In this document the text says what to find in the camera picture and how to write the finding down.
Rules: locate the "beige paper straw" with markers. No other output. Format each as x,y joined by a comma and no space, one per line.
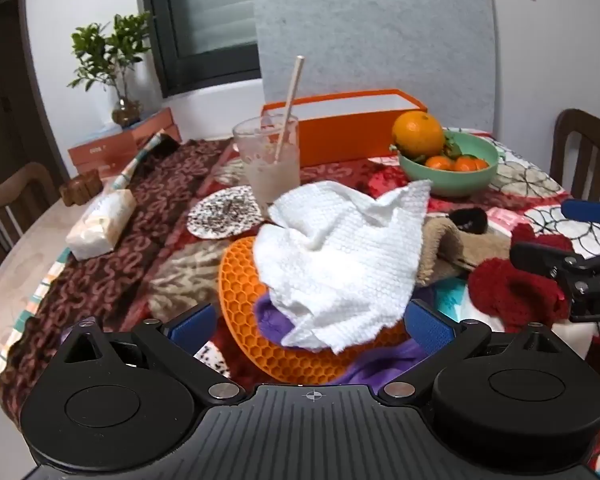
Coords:
292,95

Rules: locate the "red knitted cloth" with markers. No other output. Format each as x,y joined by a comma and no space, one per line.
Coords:
510,290

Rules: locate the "green bowl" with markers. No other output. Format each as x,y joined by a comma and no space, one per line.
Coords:
450,182

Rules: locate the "black hair scrunchie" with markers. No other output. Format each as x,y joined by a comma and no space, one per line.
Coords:
469,221

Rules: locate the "dark framed window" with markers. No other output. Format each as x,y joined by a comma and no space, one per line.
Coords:
205,10

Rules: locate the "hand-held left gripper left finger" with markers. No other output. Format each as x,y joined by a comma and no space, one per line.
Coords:
192,322

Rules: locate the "clear glass cup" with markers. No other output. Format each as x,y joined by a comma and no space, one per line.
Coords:
275,175

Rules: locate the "brown fleece towel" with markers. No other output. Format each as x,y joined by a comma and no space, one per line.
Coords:
445,250

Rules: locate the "green potted plant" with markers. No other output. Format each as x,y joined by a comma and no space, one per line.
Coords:
110,55

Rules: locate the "white waffle cloth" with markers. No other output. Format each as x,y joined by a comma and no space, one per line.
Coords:
340,260

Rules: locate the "tissue pack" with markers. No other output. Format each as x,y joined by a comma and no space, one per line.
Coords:
102,222

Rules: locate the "dark wooden chair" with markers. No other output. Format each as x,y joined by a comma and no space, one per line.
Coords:
585,135

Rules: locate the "brown wooden holder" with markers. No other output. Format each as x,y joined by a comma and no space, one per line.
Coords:
80,189

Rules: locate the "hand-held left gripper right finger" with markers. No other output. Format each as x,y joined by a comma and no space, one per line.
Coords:
427,327

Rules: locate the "round speckled coaster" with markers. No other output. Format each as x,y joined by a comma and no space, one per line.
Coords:
220,212

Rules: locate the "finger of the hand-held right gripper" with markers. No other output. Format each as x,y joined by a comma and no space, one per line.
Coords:
585,210
545,257

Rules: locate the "light wooden chair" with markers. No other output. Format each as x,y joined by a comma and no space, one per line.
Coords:
20,190

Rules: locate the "purple cloth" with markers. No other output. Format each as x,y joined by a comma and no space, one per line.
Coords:
380,365

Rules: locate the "orange honeycomb silicone mat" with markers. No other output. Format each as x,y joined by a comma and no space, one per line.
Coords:
240,280

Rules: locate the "grey felt panel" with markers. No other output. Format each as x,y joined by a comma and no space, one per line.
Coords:
370,30

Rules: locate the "brown patterned blanket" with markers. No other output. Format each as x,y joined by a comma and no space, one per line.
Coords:
105,280

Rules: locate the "orange rectangular box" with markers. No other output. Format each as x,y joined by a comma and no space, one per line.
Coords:
345,135

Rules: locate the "large orange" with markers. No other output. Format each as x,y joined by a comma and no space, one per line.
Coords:
417,132

